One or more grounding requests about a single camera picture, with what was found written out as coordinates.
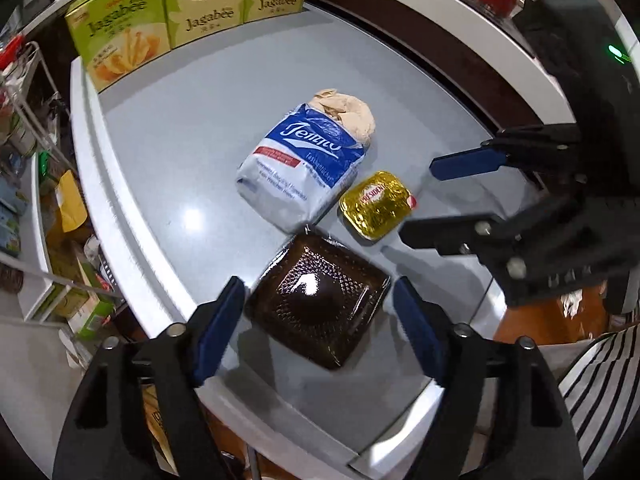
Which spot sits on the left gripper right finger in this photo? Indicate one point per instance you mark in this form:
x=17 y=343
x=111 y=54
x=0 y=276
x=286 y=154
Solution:
x=500 y=416

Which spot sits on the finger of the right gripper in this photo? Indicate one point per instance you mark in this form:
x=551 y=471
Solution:
x=483 y=235
x=546 y=149

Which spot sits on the gold foil butter packet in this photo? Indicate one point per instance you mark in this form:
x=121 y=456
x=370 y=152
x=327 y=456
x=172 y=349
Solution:
x=376 y=205

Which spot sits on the beige paper napkin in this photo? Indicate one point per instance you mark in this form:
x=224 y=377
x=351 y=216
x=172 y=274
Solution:
x=348 y=111

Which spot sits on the dark brown plastic tray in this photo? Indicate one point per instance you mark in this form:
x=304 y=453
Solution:
x=318 y=298

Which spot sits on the blue white tissue pack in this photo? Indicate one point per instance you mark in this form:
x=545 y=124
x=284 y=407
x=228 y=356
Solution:
x=299 y=168

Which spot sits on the striped shirt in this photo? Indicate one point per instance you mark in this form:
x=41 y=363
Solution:
x=601 y=394

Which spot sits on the Jagabee box with fries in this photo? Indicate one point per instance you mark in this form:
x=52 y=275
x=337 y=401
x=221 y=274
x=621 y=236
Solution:
x=115 y=37

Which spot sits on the white wire storage rack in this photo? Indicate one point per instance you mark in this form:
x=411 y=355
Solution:
x=43 y=217

